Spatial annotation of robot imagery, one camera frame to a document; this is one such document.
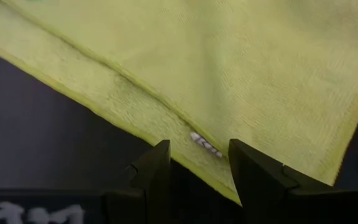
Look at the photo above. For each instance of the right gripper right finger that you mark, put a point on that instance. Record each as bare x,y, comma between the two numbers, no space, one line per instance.
259,186

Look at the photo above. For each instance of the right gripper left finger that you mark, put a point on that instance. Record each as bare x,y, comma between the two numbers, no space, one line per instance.
154,186

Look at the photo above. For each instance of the green microfiber towel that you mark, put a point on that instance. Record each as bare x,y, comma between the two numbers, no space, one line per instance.
228,62

